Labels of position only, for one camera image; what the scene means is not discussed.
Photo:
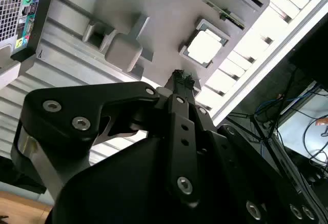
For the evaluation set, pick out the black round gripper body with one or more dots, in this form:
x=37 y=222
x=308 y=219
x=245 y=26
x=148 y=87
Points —
x=115 y=195

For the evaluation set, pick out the silver square CPU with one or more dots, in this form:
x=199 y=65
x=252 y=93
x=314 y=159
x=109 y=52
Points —
x=203 y=47

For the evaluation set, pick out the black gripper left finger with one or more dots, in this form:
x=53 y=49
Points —
x=64 y=98

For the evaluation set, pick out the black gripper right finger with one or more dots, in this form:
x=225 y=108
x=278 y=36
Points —
x=203 y=121

